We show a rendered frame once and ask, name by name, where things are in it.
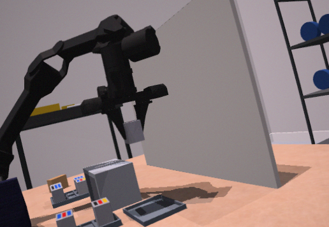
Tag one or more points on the grey flat panel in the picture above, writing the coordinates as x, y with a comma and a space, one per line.
211, 123

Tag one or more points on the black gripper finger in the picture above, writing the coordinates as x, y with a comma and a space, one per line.
141, 110
115, 117

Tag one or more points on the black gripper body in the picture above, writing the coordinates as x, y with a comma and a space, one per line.
120, 84

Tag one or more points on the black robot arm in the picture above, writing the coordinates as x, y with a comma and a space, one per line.
113, 39

